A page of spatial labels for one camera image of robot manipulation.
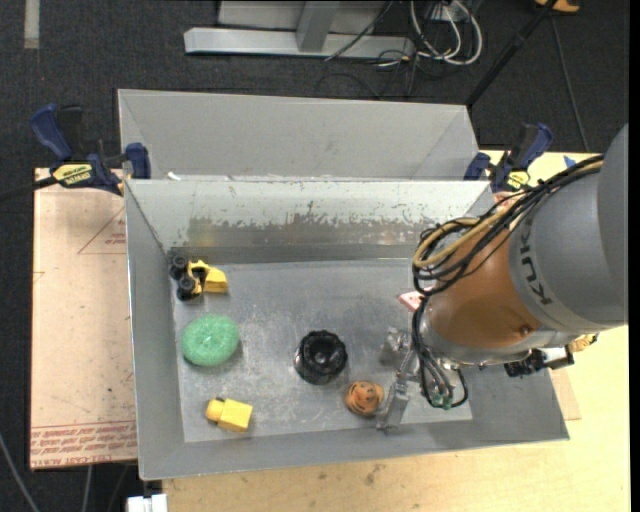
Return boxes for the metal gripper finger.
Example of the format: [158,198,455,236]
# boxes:
[380,327,417,366]
[375,381,412,432]

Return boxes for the orange striped toy ball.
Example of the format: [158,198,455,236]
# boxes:
[343,379,386,419]

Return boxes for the black ribbed round cap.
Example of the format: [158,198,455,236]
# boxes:
[293,329,350,386]

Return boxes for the grey metal bin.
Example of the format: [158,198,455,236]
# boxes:
[117,88,571,481]

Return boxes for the yellow toy block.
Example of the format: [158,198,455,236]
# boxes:
[204,397,254,434]

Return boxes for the green round scrubber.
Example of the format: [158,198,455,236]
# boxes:
[179,313,241,368]

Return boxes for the yellow toy truck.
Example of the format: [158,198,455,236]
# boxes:
[168,253,230,302]

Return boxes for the brown cardboard board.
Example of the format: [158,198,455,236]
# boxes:
[29,167,584,471]

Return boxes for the black cylinder on white bracket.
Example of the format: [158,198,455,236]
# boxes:
[502,347,576,379]

